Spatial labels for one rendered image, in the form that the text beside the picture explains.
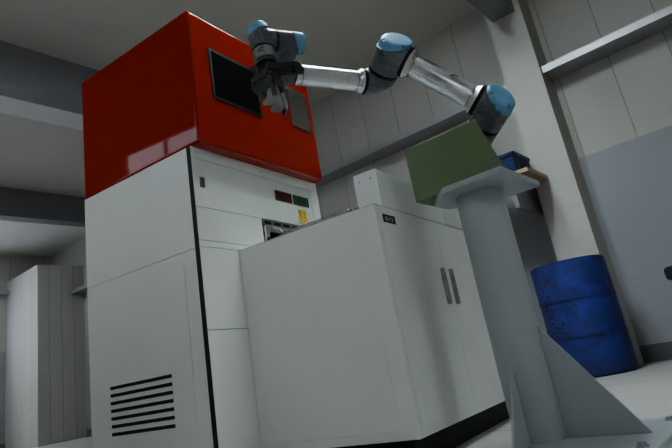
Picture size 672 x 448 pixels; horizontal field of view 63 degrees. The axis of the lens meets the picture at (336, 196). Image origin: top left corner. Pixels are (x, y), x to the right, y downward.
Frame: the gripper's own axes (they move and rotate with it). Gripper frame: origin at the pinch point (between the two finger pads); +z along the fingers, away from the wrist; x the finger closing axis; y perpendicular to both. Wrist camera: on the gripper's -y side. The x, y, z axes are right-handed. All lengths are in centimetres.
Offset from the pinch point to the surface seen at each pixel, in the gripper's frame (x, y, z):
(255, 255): -43, 43, 24
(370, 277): -35, -2, 50
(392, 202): -46, -14, 23
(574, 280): -266, -67, 35
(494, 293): -46, -36, 65
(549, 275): -269, -54, 26
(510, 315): -46, -38, 73
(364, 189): -38.7, -7.2, 17.9
